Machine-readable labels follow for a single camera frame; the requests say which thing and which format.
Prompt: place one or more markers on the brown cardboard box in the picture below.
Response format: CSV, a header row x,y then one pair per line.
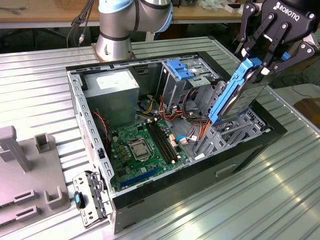
x,y
310,110

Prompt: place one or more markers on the blue drive bay bracket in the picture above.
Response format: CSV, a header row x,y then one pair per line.
x,y
178,68

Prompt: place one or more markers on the grey Dell power supply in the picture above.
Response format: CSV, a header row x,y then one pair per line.
x,y
112,105

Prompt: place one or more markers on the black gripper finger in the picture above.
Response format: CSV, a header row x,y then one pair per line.
x,y
278,43
262,28

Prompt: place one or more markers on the black latch with blue tab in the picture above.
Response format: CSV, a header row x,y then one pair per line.
x,y
78,200

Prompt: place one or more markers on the black RAM slot bank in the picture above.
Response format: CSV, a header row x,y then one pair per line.
x,y
160,140

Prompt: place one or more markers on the silver disk bay cage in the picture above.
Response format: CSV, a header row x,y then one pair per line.
x,y
215,140

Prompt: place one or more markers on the green motherboard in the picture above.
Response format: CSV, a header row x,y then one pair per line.
x,y
118,160

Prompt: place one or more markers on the hard disk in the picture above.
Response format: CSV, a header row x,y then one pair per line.
x,y
237,100

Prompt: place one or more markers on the grey parts rack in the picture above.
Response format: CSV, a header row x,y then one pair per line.
x,y
37,170

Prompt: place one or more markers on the small white box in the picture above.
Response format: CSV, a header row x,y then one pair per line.
x,y
231,9

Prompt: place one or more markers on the wooden desk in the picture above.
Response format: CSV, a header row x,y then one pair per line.
x,y
37,16

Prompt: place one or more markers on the blue expansion slot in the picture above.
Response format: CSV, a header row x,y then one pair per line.
x,y
140,177

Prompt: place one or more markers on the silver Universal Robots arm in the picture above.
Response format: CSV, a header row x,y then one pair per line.
x,y
117,15

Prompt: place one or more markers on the black open PC case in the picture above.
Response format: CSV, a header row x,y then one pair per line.
x,y
175,190

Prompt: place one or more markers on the silver CPU socket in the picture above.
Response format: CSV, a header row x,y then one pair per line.
x,y
140,151

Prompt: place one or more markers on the silver optical drive cage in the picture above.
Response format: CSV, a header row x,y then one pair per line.
x,y
172,92

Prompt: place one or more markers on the silver slot retainer bracket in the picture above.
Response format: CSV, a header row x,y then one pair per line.
x,y
86,217

